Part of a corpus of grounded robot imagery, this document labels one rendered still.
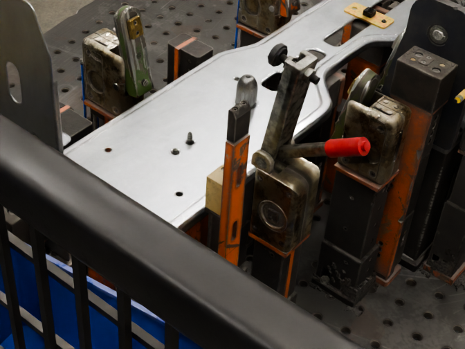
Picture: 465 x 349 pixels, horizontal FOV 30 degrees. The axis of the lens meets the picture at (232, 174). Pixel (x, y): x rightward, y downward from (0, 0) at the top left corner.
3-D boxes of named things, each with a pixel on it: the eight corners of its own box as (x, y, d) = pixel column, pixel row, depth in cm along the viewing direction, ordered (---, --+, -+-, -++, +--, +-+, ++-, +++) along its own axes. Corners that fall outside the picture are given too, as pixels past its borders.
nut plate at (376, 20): (342, 11, 150) (343, 5, 149) (354, 3, 152) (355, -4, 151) (383, 30, 146) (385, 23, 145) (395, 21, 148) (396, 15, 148)
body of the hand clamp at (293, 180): (259, 316, 137) (281, 145, 114) (294, 339, 134) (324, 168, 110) (235, 339, 133) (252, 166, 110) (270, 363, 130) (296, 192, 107)
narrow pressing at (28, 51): (9, 215, 108) (-29, -33, 86) (73, 260, 103) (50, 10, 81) (5, 217, 108) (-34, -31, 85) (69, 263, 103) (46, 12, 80)
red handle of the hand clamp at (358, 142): (275, 137, 112) (374, 129, 101) (281, 152, 113) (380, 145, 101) (256, 152, 110) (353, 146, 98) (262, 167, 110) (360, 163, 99)
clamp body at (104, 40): (113, 180, 159) (106, 15, 136) (160, 210, 154) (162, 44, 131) (77, 205, 153) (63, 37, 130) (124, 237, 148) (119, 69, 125)
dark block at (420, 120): (366, 251, 149) (414, 43, 121) (400, 271, 146) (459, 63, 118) (350, 266, 146) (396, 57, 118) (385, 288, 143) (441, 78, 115)
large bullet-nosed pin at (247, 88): (243, 102, 131) (246, 66, 127) (259, 111, 130) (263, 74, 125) (230, 111, 129) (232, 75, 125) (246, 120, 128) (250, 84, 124)
